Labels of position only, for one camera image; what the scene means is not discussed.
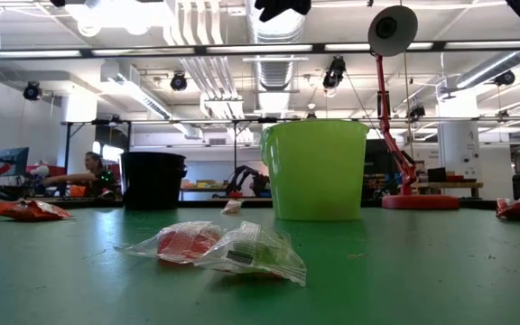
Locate red candies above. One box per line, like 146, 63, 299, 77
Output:
0, 199, 75, 223

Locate clear wrapped red candy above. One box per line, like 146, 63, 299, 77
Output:
114, 219, 225, 265
220, 199, 244, 216

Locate clear wrapped green candy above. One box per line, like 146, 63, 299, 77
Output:
194, 219, 309, 288

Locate red white candy packet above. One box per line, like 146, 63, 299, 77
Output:
494, 197, 520, 221

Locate black beam light strips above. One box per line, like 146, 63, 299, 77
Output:
0, 40, 520, 60

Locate black ceiling spotlight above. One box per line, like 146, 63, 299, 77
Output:
493, 69, 517, 88
170, 70, 189, 92
321, 55, 348, 90
22, 80, 43, 102

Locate lime green plastic bucket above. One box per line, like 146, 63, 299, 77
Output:
259, 118, 371, 222

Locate large black screen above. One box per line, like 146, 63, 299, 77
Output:
363, 137, 400, 184

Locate black plastic bucket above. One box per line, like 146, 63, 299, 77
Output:
119, 151, 189, 211

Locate white pillar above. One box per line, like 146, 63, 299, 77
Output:
436, 119, 481, 193

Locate red desk lamp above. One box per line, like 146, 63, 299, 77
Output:
367, 4, 460, 210

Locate wooden workbench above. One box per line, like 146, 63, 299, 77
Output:
415, 180, 486, 190

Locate person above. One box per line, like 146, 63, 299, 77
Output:
42, 151, 113, 200

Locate computer monitor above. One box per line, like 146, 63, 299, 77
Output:
0, 146, 31, 179

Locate green table mat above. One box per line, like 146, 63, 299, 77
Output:
0, 205, 520, 325

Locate silver ventilation duct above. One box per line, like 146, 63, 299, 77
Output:
453, 48, 520, 90
245, 0, 309, 116

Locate black metal rack frame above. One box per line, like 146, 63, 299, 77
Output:
60, 118, 134, 190

